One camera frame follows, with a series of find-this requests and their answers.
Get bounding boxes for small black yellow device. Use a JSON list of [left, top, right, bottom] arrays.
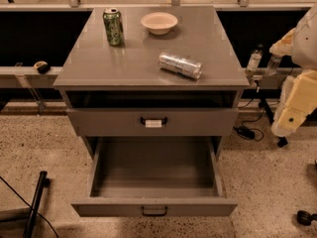
[[34, 60, 51, 74]]

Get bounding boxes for right clear water bottle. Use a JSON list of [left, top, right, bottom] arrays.
[[265, 54, 282, 75]]

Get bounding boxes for beige paper bowl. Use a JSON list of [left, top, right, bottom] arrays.
[[141, 12, 178, 36]]

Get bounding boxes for black caster wheel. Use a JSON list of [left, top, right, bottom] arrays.
[[296, 210, 317, 226]]

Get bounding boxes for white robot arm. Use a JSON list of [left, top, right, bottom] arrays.
[[269, 5, 317, 137]]

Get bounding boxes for grey top drawer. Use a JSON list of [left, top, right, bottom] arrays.
[[67, 108, 238, 137]]

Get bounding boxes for left clear water bottle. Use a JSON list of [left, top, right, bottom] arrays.
[[246, 44, 264, 74]]

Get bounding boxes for grey drawer cabinet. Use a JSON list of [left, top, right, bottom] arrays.
[[54, 6, 248, 154]]

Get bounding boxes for silver can lying down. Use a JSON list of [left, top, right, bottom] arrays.
[[158, 53, 203, 80]]

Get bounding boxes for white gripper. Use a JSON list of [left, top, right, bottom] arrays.
[[271, 70, 317, 137]]

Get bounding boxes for black stand leg right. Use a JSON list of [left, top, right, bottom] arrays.
[[257, 91, 288, 148]]

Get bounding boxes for clear water bottle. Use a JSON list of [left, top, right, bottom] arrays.
[[246, 44, 264, 74], [265, 54, 282, 75]]

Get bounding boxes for black power adapter with cable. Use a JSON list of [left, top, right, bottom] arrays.
[[234, 113, 264, 142]]

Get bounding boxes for green soda can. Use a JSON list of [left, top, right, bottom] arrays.
[[103, 8, 124, 47]]

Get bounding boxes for grey drawer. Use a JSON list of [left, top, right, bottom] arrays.
[[72, 137, 237, 217], [67, 108, 238, 137]]

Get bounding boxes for black stand pole left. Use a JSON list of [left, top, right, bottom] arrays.
[[23, 171, 50, 238]]

